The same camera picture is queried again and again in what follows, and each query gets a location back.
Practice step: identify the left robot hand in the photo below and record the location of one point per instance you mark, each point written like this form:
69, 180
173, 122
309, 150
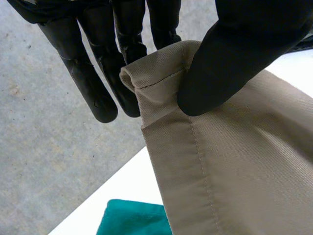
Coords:
220, 73

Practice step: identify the beige shorts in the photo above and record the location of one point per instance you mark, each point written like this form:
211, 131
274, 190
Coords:
232, 159

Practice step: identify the teal towel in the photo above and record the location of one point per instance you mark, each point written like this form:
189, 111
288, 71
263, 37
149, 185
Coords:
132, 218

